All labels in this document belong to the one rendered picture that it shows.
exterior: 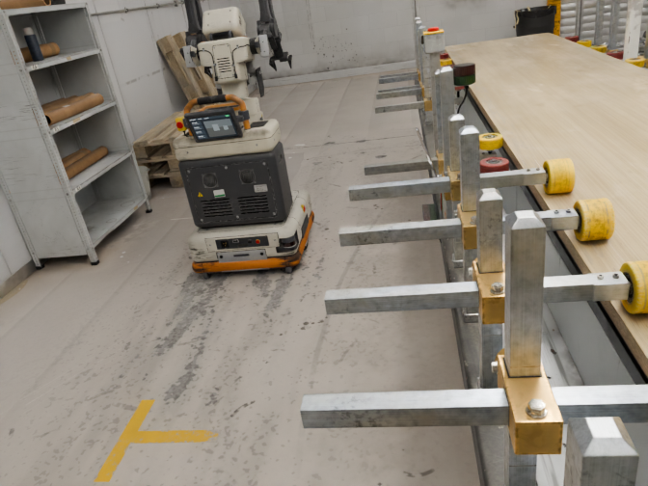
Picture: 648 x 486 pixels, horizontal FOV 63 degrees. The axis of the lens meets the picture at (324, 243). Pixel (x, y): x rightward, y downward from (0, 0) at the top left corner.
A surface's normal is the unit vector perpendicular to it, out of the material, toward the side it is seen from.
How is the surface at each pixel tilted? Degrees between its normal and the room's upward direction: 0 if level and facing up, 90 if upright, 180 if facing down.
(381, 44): 90
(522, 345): 90
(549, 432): 90
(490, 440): 0
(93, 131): 90
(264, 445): 0
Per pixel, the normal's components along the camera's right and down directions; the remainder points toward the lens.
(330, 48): -0.12, 0.45
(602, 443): -0.18, -0.31
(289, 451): -0.15, -0.89
